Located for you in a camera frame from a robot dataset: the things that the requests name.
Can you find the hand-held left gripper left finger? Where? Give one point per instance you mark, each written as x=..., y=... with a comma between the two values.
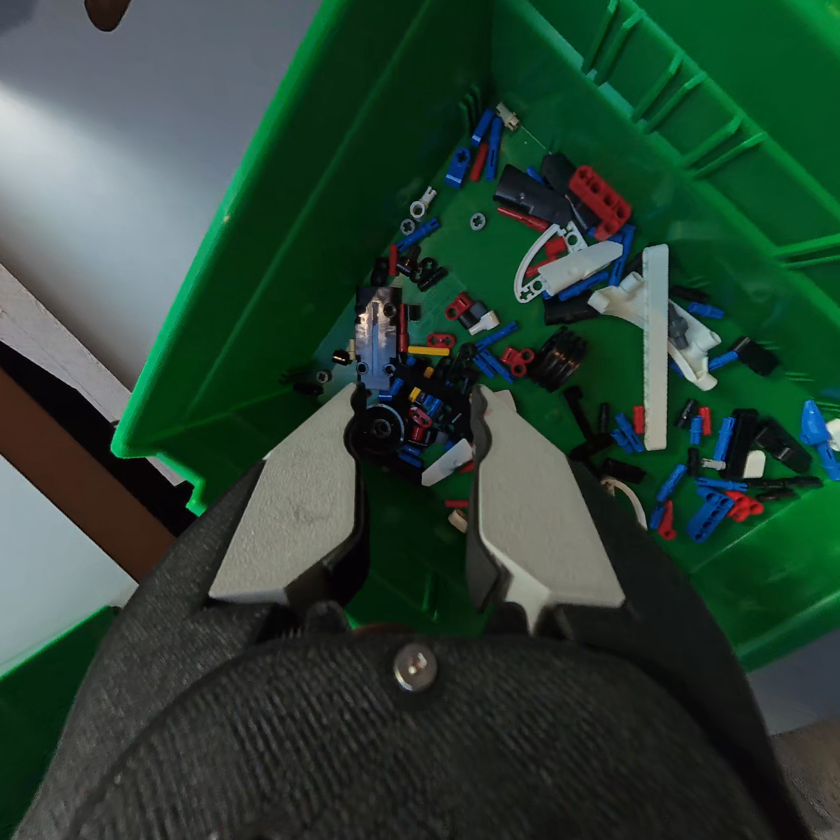
x=295, y=518

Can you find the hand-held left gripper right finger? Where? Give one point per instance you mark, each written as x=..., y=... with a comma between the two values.
x=544, y=525

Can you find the black round wheel hub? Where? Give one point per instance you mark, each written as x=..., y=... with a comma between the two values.
x=377, y=430

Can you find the green plastic storage bin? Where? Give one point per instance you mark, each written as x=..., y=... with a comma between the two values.
x=33, y=709
x=295, y=229

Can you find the pile of small toy bricks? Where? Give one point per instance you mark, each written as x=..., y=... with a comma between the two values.
x=489, y=141

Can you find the black ribbed rubber piece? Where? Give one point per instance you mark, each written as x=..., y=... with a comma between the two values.
x=558, y=358

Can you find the long white panel piece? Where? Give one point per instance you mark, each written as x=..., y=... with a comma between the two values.
x=656, y=361

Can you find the blue grey holed plate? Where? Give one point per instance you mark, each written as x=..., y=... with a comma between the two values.
x=377, y=334

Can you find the black curved panel piece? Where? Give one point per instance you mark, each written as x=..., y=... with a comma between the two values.
x=525, y=193
x=558, y=169

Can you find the red angled holed beam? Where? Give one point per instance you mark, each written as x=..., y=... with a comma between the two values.
x=600, y=197

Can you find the white curved frame piece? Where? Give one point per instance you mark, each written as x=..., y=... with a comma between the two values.
x=525, y=272

